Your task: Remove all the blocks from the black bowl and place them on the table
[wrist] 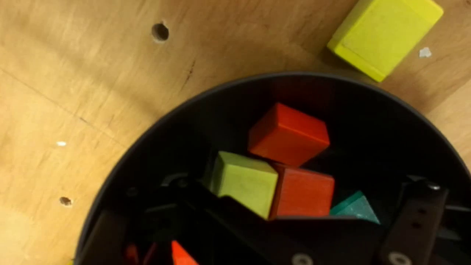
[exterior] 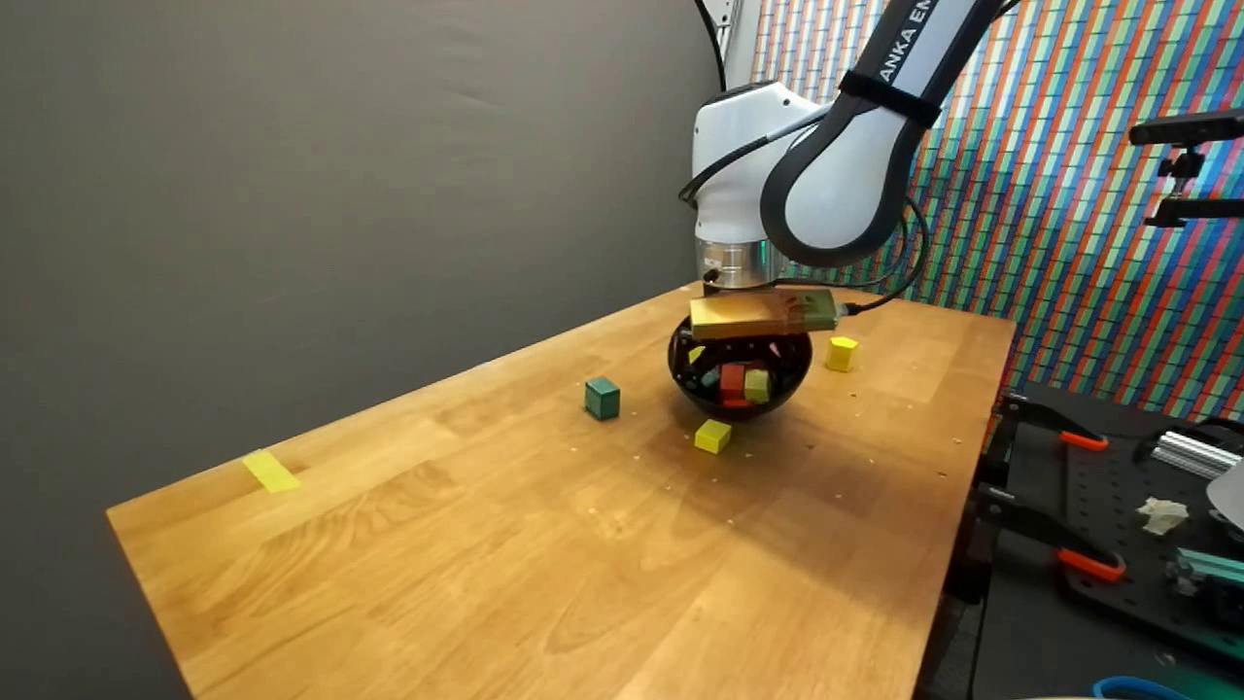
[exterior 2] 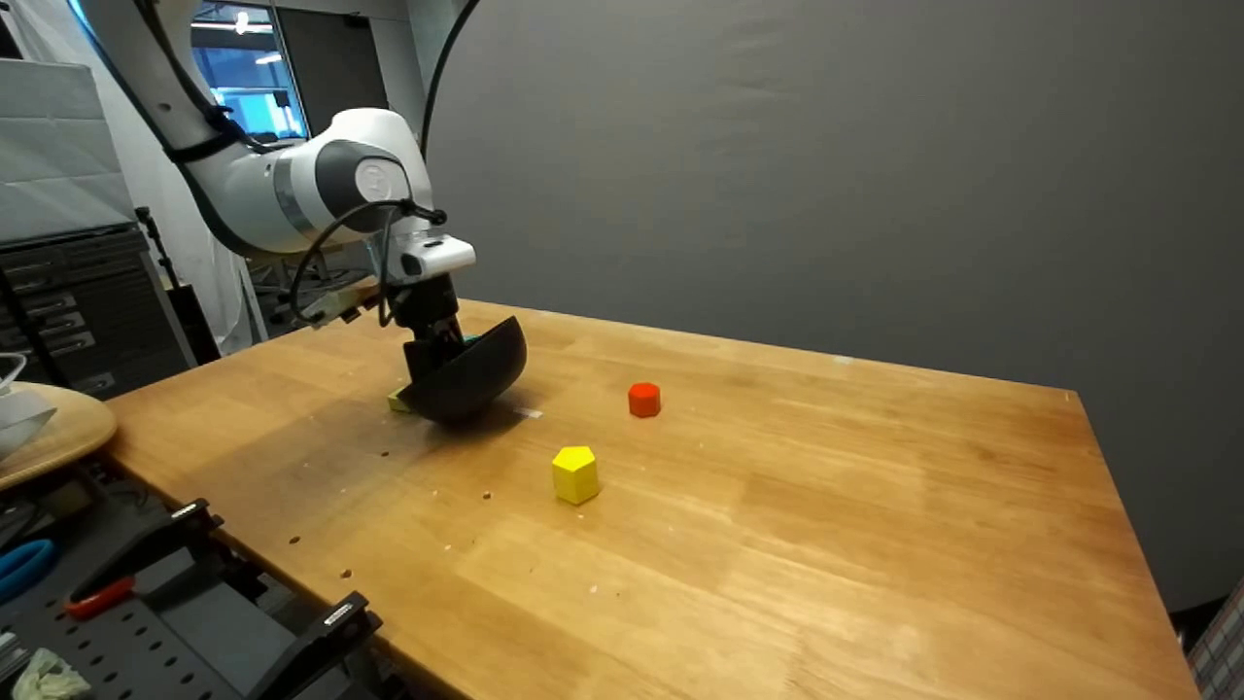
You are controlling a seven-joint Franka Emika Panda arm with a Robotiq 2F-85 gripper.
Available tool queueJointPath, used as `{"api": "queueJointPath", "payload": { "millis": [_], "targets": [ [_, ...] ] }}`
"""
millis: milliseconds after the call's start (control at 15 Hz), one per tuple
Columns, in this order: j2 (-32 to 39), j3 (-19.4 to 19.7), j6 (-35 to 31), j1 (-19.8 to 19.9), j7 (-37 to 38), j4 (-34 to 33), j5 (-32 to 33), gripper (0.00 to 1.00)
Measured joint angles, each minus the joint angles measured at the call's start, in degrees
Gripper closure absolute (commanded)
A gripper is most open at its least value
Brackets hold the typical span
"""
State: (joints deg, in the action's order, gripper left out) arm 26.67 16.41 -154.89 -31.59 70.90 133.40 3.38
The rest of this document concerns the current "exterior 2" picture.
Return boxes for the multicolour patterned cloth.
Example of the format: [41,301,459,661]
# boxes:
[1186,579,1244,700]

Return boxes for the small white crumpled item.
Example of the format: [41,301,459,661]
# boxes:
[8,640,96,700]

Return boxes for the black pegboard bench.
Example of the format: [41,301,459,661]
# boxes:
[0,454,441,700]

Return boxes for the grey photo backdrop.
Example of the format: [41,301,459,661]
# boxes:
[420,0,1244,617]

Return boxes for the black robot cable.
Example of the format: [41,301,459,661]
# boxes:
[285,192,450,327]

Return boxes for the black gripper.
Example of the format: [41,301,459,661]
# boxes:
[384,271,465,406]

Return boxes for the black bowl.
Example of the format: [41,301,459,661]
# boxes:
[393,315,530,430]

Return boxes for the yellow pentagon block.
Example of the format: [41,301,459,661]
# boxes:
[549,443,603,509]

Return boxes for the black tripod leg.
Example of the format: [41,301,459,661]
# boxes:
[131,201,225,367]

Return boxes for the white plastic bag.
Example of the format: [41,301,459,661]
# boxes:
[0,345,61,458]

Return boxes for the light grey box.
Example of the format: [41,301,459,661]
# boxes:
[0,56,140,250]

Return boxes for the lit blue screen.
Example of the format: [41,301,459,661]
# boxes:
[189,4,314,145]

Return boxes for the white curtain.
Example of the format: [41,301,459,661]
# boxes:
[4,0,272,358]

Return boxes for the red hexagon block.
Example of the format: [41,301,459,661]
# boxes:
[627,376,665,425]

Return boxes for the black drawer unit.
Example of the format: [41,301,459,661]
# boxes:
[0,218,203,399]

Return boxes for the blue handled scissors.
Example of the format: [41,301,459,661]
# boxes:
[0,533,61,605]

